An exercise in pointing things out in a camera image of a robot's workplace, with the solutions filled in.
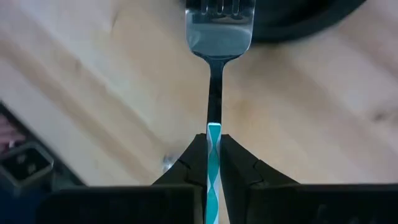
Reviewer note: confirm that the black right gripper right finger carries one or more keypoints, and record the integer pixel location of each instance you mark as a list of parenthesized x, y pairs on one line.
[(311, 205)]

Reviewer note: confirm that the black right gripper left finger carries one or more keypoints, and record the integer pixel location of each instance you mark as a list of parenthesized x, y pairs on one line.
[(124, 205)]

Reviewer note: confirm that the black plastic tray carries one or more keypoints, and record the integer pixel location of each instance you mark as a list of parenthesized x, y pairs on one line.
[(295, 18)]

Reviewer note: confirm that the black stereo camera box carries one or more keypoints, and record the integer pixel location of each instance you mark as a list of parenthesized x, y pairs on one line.
[(25, 165)]

